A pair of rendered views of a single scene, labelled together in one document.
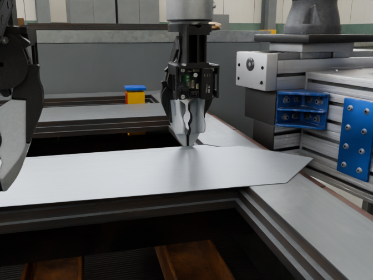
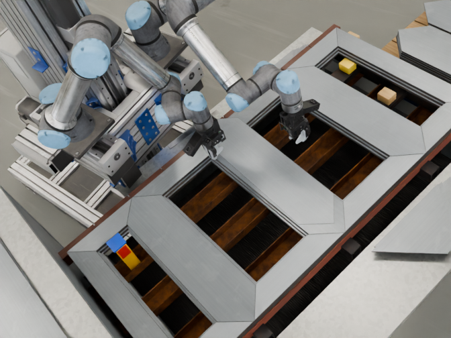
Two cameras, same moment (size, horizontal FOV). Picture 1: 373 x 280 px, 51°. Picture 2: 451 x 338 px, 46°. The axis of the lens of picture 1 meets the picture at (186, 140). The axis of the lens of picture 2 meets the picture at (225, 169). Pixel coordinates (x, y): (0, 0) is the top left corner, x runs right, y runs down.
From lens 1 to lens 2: 2.23 m
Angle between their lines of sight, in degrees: 84
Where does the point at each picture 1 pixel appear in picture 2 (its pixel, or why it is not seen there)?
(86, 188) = (271, 155)
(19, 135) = not seen: hidden behind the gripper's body
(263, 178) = (237, 123)
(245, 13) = not seen: outside the picture
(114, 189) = (268, 149)
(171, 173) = (247, 144)
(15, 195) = (287, 165)
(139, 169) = (249, 153)
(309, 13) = (86, 117)
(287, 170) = (227, 121)
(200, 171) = (241, 139)
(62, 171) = (264, 170)
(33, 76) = not seen: hidden behind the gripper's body
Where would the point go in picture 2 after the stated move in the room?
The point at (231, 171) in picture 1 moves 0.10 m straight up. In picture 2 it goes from (237, 131) to (231, 117)
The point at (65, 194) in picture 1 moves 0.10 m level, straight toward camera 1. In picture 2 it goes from (278, 155) to (294, 139)
